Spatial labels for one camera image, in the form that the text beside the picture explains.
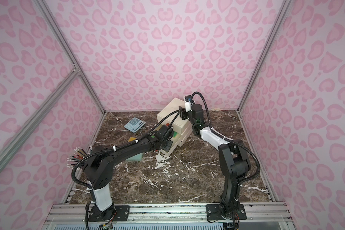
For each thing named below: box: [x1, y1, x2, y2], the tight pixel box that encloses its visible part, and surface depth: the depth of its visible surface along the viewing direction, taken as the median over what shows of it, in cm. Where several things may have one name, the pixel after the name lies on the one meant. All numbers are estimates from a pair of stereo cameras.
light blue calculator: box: [123, 116, 147, 133], surface depth 112 cm
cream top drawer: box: [156, 100, 193, 135], surface depth 86 cm
